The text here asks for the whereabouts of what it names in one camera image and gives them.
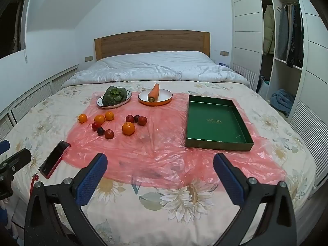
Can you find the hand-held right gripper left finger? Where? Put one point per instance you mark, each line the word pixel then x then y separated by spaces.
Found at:
pixel 93 176

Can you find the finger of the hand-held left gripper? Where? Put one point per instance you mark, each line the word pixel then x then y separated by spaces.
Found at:
pixel 15 160
pixel 3 146

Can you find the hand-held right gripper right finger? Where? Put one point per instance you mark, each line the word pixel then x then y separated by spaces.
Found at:
pixel 228 179

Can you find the small red apple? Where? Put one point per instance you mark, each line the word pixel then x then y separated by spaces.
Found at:
pixel 142 120
pixel 95 125
pixel 109 133
pixel 130 118

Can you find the dark plum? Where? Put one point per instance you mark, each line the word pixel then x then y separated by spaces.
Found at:
pixel 100 131
pixel 136 117

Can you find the orange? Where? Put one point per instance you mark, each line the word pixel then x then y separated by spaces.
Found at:
pixel 128 128
pixel 109 115
pixel 82 118
pixel 99 119

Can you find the green tray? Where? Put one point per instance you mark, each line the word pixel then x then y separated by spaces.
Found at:
pixel 215 123

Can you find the red phone charm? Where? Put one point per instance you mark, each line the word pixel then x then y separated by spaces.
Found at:
pixel 33 183

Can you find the phone in red case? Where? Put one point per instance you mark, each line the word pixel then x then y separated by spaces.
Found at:
pixel 52 158

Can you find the white louvred cabinet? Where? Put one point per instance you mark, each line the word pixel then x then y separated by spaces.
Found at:
pixel 38 92

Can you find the pink plastic sheet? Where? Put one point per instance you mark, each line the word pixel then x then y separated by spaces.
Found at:
pixel 153 153

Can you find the green leafy vegetable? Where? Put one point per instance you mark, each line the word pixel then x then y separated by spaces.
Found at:
pixel 114 96

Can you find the white plate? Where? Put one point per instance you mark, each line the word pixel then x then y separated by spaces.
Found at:
pixel 128 97

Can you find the white louvred panel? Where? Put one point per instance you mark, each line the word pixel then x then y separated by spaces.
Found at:
pixel 307 135

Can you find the blue towel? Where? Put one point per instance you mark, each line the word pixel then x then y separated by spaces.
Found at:
pixel 281 100

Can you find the white bag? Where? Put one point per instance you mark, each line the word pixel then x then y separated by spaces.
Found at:
pixel 262 88

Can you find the carrot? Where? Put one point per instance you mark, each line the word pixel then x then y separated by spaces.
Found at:
pixel 153 92

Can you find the orange rimmed plate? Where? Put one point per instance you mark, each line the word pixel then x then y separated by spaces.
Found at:
pixel 165 96

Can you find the dark window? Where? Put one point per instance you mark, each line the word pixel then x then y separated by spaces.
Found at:
pixel 12 23

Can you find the white duvet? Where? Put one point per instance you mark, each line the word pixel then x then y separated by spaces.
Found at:
pixel 153 66

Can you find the wooden headboard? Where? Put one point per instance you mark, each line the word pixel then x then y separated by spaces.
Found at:
pixel 153 41

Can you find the light green jacket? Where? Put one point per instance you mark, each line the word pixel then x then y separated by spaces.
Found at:
pixel 267 30

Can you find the blue grey garment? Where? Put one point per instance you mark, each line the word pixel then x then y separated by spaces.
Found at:
pixel 283 30

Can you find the dark hanging garments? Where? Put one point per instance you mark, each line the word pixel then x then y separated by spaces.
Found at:
pixel 296 35

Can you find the white wardrobe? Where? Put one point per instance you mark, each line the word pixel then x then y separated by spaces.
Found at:
pixel 247 18

